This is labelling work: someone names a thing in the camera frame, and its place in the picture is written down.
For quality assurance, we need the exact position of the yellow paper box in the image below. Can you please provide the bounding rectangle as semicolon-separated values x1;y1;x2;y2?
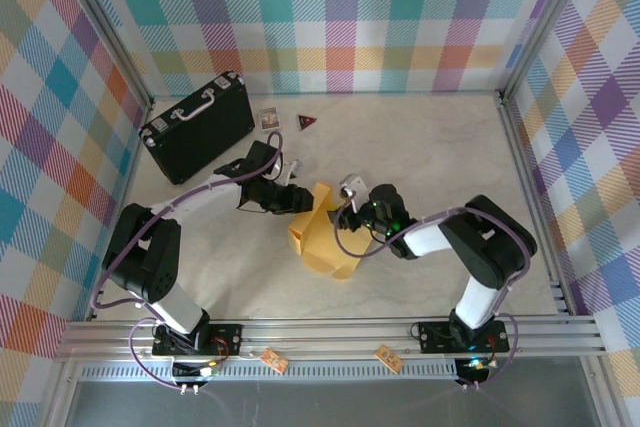
287;181;376;284

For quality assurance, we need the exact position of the small card box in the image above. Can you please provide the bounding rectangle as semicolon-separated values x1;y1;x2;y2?
258;106;282;131

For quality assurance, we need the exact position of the black briefcase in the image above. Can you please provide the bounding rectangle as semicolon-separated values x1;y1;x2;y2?
138;70;256;187

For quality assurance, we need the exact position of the orange paper tag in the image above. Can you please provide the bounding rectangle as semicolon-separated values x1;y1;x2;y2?
374;344;404;373
259;346;290;374

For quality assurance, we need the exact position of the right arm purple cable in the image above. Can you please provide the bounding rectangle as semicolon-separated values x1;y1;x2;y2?
333;189;534;392

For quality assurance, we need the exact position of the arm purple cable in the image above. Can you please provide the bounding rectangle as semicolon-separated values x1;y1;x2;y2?
91;130;286;391
333;189;534;392

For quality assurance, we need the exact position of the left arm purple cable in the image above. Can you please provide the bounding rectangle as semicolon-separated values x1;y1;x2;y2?
91;130;286;391

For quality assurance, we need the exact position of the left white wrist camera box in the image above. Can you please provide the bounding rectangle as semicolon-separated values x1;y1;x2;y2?
277;159;306;187

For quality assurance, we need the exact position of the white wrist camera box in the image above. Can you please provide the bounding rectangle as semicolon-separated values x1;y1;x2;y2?
277;159;306;187
338;172;371;198

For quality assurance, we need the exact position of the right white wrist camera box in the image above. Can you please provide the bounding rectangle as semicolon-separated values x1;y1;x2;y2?
338;172;371;198

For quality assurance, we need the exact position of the aluminium rail beam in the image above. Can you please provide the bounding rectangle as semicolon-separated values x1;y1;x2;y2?
54;315;609;363

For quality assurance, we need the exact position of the aluminium side rail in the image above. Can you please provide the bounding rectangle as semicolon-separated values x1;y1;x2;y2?
497;91;576;318
85;101;154;322

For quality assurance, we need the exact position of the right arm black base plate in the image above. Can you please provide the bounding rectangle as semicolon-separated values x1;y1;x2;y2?
417;319;511;354

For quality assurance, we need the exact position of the perforated metal cable tray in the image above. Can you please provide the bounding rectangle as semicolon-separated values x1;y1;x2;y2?
74;364;466;383

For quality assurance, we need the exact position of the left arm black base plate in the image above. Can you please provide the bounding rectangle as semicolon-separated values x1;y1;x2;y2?
151;320;245;359

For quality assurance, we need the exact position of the connector board with wires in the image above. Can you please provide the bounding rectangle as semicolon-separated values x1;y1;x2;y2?
454;356;501;391
172;361;221;396

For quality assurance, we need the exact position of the aluminium frame post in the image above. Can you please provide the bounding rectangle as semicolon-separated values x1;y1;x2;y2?
58;0;155;109
497;0;601;106

